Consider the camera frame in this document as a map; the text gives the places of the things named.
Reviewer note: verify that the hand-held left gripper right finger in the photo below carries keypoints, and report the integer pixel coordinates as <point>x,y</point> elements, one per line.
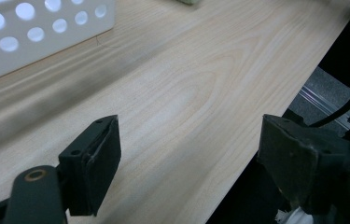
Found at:
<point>300,161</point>

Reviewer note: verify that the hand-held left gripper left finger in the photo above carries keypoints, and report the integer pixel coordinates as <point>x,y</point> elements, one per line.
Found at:
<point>93,161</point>

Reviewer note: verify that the white perforated plastic basket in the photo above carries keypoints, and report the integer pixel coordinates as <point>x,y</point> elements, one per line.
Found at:
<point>54,43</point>

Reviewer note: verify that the metal floor rail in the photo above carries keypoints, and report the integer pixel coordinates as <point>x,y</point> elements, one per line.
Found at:
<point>325,104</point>

